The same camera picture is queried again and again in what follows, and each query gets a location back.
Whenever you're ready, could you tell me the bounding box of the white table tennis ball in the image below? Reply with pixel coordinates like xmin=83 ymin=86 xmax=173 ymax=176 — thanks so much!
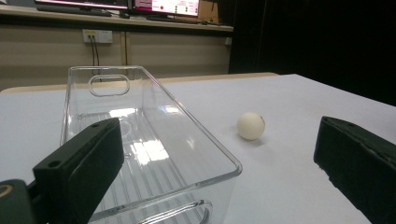
xmin=236 ymin=111 xmax=266 ymax=141

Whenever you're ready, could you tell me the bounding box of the light wooden table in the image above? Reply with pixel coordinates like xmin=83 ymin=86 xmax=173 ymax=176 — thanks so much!
xmin=0 ymin=72 xmax=279 ymax=94

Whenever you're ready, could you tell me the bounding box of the black power cable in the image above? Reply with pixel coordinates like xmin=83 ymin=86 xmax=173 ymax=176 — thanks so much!
xmin=89 ymin=35 xmax=96 ymax=67
xmin=92 ymin=35 xmax=101 ymax=67

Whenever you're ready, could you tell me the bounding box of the black curtain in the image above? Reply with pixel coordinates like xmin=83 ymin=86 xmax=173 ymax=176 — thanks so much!
xmin=228 ymin=0 xmax=396 ymax=106

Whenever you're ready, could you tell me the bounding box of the computer monitor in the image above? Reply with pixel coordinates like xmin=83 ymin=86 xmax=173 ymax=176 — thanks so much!
xmin=133 ymin=0 xmax=200 ymax=18
xmin=34 ymin=0 xmax=129 ymax=10

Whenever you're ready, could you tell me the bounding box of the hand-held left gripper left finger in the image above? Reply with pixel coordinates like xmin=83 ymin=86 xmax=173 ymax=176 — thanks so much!
xmin=32 ymin=117 xmax=125 ymax=224

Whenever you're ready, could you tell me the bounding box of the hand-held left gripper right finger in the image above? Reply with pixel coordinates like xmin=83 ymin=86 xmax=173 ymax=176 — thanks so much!
xmin=313 ymin=116 xmax=396 ymax=224

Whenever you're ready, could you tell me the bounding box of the white wall power outlet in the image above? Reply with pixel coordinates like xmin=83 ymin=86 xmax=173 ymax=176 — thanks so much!
xmin=82 ymin=29 xmax=114 ymax=44

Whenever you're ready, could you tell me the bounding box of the wooden desk shelf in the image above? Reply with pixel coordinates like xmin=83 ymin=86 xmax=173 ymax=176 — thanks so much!
xmin=0 ymin=4 xmax=234 ymax=33

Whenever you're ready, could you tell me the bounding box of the black keyboard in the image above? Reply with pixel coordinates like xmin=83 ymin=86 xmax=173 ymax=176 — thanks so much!
xmin=146 ymin=15 xmax=219 ymax=26
xmin=35 ymin=4 xmax=113 ymax=18

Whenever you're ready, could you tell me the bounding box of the brown cardboard box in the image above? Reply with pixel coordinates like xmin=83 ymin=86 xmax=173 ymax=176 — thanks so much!
xmin=197 ymin=0 xmax=219 ymax=23

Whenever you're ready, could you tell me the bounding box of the clear plastic storage bin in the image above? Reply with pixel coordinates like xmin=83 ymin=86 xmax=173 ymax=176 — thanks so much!
xmin=60 ymin=65 xmax=243 ymax=224

